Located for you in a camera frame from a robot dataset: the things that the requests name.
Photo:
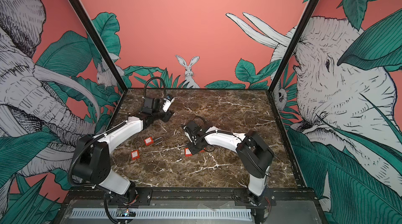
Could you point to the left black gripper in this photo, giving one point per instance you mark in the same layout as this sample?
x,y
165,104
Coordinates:
x,y
167,115

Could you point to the red padlock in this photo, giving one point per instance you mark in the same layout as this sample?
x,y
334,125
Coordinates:
x,y
135,154
188,152

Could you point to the white slotted cable duct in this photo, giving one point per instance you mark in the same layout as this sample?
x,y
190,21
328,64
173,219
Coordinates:
x,y
166,213

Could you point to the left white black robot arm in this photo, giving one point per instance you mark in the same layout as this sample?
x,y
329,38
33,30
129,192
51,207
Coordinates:
x,y
91,162

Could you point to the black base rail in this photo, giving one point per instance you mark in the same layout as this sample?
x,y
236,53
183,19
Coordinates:
x,y
241,196

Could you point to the right black frame post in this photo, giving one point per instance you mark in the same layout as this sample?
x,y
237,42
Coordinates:
x,y
310,7

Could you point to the red padlock shackle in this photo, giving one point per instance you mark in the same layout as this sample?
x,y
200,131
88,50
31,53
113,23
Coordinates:
x,y
150,141

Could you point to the left black frame post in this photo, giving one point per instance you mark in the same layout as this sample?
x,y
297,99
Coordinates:
x,y
95,37

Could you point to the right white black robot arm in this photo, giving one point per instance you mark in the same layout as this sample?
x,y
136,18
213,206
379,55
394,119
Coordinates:
x,y
255,155

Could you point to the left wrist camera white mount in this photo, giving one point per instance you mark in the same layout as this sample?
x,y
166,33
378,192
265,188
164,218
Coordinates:
x,y
169,99

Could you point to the black frame post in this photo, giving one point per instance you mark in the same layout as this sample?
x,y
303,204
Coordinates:
x,y
310,7
95,37

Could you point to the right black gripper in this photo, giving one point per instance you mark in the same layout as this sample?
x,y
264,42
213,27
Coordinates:
x,y
192,149

